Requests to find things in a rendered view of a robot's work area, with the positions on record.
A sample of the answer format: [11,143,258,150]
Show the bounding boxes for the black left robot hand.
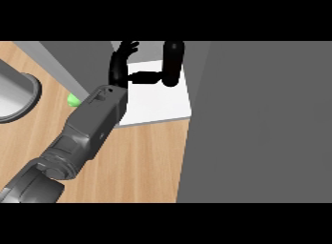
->
[108,40,187,90]

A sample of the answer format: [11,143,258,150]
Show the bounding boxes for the grey cabinet side panel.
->
[14,40,120,100]

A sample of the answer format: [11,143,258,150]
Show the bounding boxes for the white cabinet shelf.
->
[114,58,194,129]

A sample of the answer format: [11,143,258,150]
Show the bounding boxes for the green bottle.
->
[67,92,83,108]

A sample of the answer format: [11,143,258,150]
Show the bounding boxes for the grey rounded sink basin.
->
[0,48,45,125]

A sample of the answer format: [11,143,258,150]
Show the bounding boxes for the large dark grey door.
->
[175,40,332,204]

